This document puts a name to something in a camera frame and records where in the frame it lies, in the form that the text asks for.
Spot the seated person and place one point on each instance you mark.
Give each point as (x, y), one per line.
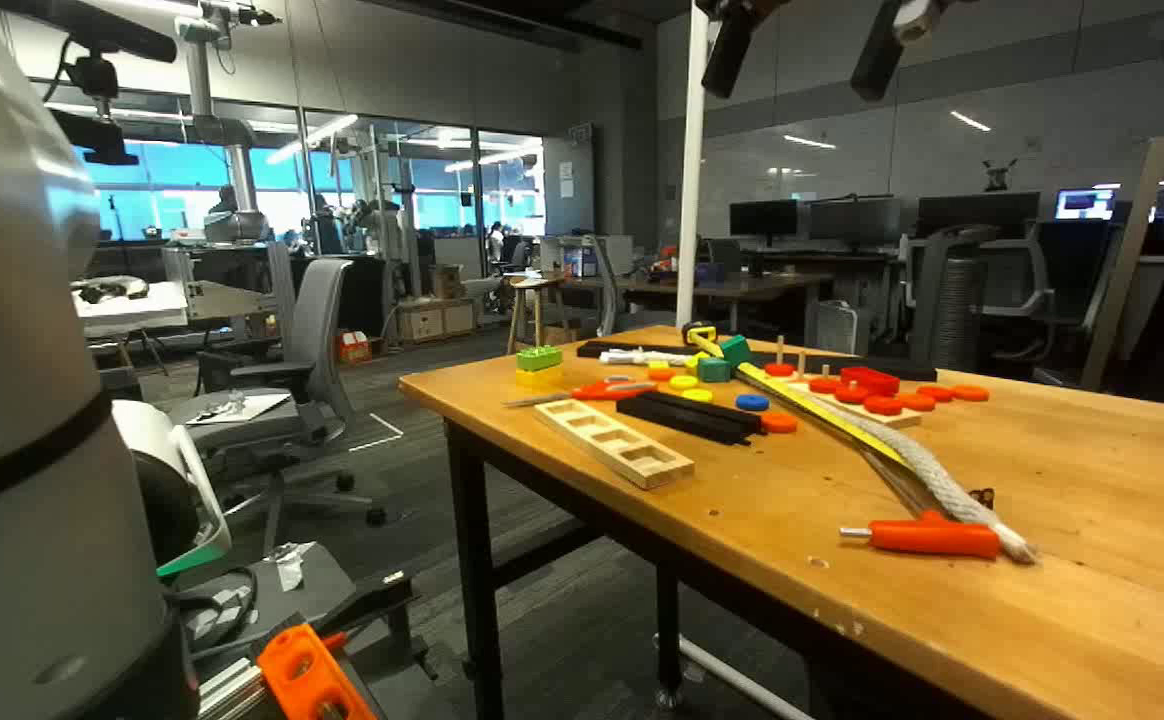
(231, 219)

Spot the orange toy pieces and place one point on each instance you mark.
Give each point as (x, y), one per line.
(900, 418)

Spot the small drone wall figure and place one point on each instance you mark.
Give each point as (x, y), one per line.
(1000, 173)

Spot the orange plastic clamp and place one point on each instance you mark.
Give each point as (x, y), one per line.
(306, 675)

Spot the wooden work table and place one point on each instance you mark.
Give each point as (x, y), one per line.
(472, 572)

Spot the grey office chair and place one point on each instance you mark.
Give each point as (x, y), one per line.
(303, 385)

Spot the dark mesh office chair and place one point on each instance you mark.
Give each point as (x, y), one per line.
(965, 284)

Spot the orange disc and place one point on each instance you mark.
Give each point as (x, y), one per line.
(662, 375)
(778, 422)

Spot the yellow lego brick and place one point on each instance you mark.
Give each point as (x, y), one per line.
(543, 376)

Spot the black computer monitor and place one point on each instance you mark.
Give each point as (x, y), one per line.
(768, 219)
(979, 215)

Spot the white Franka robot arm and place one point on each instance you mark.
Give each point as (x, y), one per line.
(23, 401)

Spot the teal green toy block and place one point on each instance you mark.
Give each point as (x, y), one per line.
(725, 356)

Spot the cardboard box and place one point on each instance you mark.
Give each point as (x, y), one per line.
(435, 321)

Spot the wooden compartment tray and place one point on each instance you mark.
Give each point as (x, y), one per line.
(614, 440)

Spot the wooden stool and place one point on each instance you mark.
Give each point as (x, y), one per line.
(527, 314)

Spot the long black rail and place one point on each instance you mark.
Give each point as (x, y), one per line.
(625, 346)

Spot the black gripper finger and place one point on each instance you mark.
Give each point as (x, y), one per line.
(730, 42)
(881, 55)

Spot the red disc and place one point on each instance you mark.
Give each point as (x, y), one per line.
(820, 385)
(968, 395)
(923, 396)
(881, 407)
(778, 368)

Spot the blue disc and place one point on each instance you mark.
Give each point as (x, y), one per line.
(754, 401)

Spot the white plastic cover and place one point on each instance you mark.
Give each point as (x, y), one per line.
(185, 465)

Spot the large red toy piece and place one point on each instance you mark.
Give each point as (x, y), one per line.
(870, 380)

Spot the green lego brick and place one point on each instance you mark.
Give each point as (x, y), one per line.
(543, 356)

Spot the black rectangular bar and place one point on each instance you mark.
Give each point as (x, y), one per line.
(683, 422)
(721, 410)

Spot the leaning wooden plank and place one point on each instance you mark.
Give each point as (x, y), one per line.
(1125, 262)

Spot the black camera on stand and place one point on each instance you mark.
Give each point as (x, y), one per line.
(95, 92)

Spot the grey office desk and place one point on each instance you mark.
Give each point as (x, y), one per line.
(143, 311)

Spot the yellow disc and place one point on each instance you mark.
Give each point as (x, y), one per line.
(698, 395)
(683, 380)

